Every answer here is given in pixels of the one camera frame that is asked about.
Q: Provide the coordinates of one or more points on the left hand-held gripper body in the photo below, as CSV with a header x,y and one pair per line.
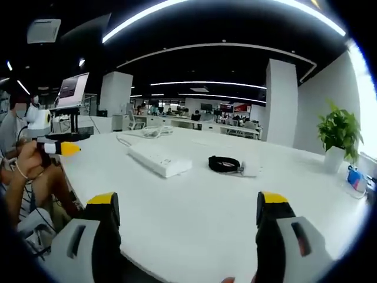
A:
x,y
36,121

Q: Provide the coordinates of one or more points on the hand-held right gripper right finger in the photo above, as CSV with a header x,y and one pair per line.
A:
x,y
274,236

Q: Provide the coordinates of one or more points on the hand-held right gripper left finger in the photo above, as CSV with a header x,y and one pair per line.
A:
x,y
103,236

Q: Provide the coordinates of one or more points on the white charger block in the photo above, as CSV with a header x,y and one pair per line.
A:
x,y
250,168

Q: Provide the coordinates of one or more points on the white power strip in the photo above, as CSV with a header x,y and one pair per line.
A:
x,y
159,160

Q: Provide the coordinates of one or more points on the white desk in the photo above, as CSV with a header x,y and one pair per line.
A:
x,y
188,212

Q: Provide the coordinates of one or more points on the long ceiling light strip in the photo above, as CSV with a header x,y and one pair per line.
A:
x,y
188,11

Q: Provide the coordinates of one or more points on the person's left hand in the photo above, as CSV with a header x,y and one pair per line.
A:
x,y
29,160

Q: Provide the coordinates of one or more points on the person's right hand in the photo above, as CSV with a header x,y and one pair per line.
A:
x,y
228,280

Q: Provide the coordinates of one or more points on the black monitor stand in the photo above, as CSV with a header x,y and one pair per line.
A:
x,y
69,126

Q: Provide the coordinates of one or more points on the person's leg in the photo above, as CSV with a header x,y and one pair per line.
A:
x,y
50,185

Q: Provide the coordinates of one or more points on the computer monitor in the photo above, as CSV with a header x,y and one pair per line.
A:
x,y
72,90

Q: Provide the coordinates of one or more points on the white office chair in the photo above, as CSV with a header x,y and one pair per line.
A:
x,y
136,122

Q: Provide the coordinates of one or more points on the ceiling air conditioner unit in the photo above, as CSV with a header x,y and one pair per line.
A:
x,y
43,31

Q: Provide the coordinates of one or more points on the blue box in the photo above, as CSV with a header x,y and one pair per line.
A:
x,y
355,178

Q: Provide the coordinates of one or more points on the green potted plant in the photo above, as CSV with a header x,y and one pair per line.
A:
x,y
338,132

